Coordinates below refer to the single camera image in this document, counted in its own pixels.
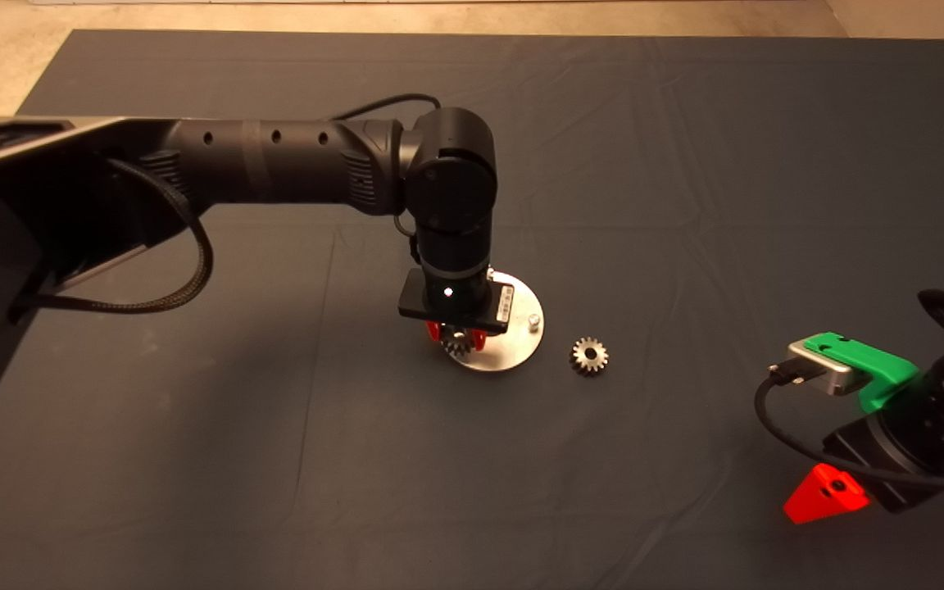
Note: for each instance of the small steel planetary gear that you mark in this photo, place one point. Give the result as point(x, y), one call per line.
point(591, 356)
point(457, 344)

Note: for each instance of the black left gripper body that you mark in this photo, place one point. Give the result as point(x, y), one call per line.
point(503, 307)

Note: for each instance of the green right camera mount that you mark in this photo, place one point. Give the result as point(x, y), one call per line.
point(882, 369)

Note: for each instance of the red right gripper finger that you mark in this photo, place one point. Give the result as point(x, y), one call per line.
point(823, 496)

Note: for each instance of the round metal carrier plate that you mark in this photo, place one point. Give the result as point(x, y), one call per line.
point(509, 356)

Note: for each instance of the silver right camera box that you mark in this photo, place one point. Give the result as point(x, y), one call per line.
point(820, 367)

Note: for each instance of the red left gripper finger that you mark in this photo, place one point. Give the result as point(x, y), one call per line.
point(480, 339)
point(434, 331)

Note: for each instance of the dark table cloth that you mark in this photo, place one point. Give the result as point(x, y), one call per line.
point(685, 164)

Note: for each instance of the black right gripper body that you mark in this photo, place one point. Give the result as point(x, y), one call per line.
point(923, 426)

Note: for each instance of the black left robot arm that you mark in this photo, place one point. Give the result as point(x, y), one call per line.
point(275, 160)

